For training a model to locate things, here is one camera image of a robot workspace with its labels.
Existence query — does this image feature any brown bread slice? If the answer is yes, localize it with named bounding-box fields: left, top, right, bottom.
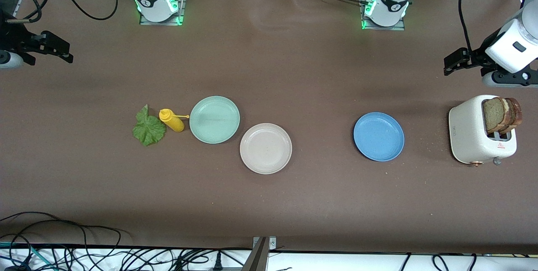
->
left=504, top=97, right=523, bottom=131
left=482, top=97, right=512, bottom=134

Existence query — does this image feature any green lettuce leaf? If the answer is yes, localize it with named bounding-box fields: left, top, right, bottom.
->
left=132, top=104, right=167, bottom=147

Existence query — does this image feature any yellow mustard squeeze bottle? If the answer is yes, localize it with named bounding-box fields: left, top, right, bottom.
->
left=159, top=108, right=190, bottom=133

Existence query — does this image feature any blue plate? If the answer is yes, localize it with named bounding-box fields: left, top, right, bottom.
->
left=353, top=112, right=405, bottom=162

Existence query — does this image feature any mint green plate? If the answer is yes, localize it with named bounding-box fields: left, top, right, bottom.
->
left=189, top=96, right=241, bottom=144

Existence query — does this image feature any beige plate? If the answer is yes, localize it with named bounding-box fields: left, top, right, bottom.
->
left=240, top=123, right=293, bottom=175

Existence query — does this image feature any white toaster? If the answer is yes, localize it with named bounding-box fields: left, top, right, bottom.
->
left=448, top=95, right=518, bottom=166

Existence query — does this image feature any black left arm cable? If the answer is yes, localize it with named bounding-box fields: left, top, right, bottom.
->
left=458, top=0, right=476, bottom=55

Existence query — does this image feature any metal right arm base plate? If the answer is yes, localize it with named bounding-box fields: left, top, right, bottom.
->
left=139, top=0, right=188, bottom=26

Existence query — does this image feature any black cable looped on table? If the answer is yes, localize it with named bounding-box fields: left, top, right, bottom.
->
left=0, top=211, right=132, bottom=249

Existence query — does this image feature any teal cable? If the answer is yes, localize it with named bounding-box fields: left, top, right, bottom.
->
left=0, top=241, right=58, bottom=271

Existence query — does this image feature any aluminium profile bracket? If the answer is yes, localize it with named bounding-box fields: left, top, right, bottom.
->
left=242, top=236, right=278, bottom=271

